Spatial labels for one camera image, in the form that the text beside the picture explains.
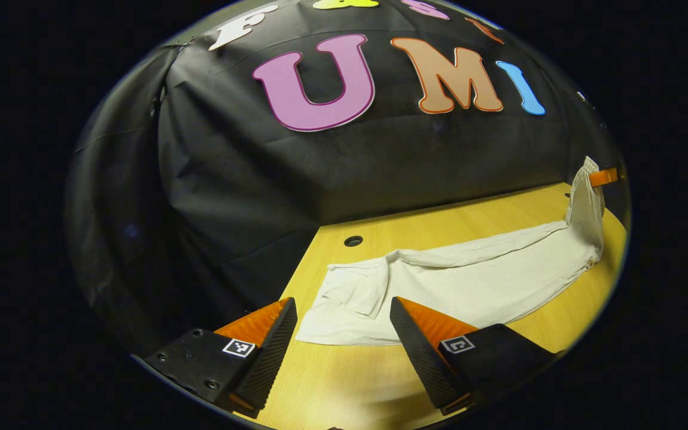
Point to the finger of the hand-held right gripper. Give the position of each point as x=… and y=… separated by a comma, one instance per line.
x=605, y=177

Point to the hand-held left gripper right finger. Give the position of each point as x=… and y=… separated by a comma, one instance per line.
x=418, y=352

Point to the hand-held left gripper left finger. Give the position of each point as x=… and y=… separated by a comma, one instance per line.
x=272, y=358

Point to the white jeans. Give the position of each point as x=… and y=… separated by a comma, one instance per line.
x=469, y=280

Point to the black backdrop cloth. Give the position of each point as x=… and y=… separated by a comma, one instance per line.
x=230, y=191

